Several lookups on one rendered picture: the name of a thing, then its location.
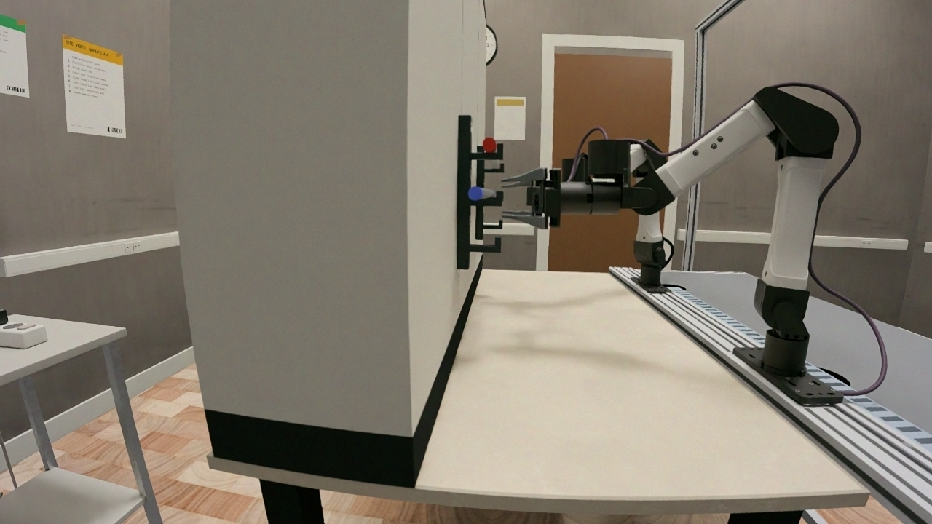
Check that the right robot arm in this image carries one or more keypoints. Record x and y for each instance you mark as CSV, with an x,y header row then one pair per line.
x,y
648,248

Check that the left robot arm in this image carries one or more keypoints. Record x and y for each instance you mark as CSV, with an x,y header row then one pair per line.
x,y
808,133

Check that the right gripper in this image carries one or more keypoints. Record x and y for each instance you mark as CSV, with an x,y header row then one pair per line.
x,y
518,184

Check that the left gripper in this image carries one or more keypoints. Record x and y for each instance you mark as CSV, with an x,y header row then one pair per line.
x,y
558,198

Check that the grey slotted metal beam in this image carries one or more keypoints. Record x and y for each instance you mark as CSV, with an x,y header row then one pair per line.
x,y
717,14

